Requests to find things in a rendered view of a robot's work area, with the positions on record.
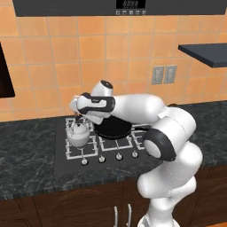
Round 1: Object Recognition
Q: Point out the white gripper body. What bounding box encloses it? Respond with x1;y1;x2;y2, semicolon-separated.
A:
68;95;82;115

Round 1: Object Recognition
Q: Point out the white glass kettle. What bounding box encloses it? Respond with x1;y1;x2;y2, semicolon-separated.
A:
66;114;90;150

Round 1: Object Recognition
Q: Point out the black frying pan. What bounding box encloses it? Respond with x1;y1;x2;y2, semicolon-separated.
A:
93;115;151;140

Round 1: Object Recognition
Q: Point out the black gas hob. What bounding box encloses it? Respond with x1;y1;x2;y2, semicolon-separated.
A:
54;115;167;176

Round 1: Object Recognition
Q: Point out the dark grey microwave oven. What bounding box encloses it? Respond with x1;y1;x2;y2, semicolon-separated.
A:
12;0;227;18

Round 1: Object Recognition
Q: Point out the dark wood cupboard door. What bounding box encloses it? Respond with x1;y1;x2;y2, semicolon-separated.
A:
31;181;126;227
0;197;35;227
173;164;227;227
122;176;153;227

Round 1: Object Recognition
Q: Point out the grey wall socket plate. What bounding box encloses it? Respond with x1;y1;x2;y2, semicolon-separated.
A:
151;65;165;86
163;64;178;85

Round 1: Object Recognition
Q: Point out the silver cupboard handle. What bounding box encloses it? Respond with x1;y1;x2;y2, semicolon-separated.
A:
113;206;119;227
126;203;133;227

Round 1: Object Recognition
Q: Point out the dark grey wall shelf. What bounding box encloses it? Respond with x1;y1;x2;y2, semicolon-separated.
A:
177;43;227;69

